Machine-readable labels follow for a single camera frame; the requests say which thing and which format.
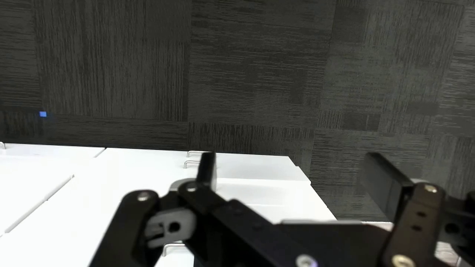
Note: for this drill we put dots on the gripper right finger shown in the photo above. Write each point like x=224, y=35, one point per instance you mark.
x=419, y=222

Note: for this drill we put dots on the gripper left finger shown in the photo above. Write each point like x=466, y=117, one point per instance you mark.
x=230, y=222

